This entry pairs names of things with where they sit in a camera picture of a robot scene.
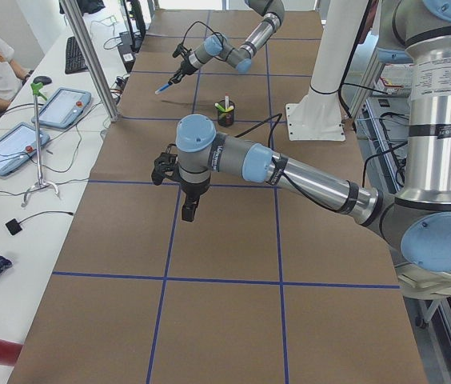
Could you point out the teach pendant tablet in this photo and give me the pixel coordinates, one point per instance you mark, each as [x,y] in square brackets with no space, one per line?
[17,147]
[63,107]

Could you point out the black keyboard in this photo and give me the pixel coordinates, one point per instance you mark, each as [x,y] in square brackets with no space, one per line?
[74,59]

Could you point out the small black puck device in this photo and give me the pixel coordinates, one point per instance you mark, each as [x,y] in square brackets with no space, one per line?
[13,226]

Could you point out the green highlighter pen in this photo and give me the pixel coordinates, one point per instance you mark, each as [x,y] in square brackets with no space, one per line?
[219,107]

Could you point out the aluminium frame post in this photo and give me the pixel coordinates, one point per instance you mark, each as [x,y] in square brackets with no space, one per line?
[84,41]

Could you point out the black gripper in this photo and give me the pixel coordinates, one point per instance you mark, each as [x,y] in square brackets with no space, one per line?
[194,189]
[185,66]

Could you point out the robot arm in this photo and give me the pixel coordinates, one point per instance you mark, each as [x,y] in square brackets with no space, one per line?
[217,45]
[327,221]

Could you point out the black mesh pen cup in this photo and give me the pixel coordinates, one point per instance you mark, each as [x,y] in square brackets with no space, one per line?
[226,119]

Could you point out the near teach pendant tablet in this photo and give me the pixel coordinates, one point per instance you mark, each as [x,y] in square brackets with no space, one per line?
[17,147]

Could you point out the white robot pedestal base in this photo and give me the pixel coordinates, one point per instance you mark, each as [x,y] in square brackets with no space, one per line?
[318,115]

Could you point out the green tipped metal stand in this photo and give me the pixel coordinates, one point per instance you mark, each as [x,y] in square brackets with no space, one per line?
[41,183]

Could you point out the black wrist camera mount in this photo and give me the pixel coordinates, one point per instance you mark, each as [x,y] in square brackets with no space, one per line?
[165,166]

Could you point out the blue marker pen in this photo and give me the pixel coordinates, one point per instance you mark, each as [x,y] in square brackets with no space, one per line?
[163,88]

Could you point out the far teach pendant tablet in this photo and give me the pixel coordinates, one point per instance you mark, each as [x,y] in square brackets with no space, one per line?
[63,107]

